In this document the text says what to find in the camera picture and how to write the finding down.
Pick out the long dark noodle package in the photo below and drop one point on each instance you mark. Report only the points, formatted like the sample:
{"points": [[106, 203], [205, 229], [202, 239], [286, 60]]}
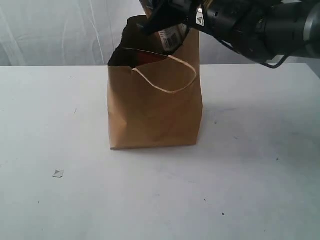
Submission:
{"points": [[171, 38]]}

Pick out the brown pouch orange label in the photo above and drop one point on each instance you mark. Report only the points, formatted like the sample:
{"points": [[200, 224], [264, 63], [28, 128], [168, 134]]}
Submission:
{"points": [[137, 57]]}

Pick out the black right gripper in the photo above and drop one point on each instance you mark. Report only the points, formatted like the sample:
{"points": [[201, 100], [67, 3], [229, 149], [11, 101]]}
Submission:
{"points": [[234, 23]]}

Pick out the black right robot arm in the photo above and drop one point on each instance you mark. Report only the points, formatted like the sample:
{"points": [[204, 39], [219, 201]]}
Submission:
{"points": [[288, 29]]}

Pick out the brown paper bag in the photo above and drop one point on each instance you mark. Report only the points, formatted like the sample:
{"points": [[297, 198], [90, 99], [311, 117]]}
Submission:
{"points": [[157, 104]]}

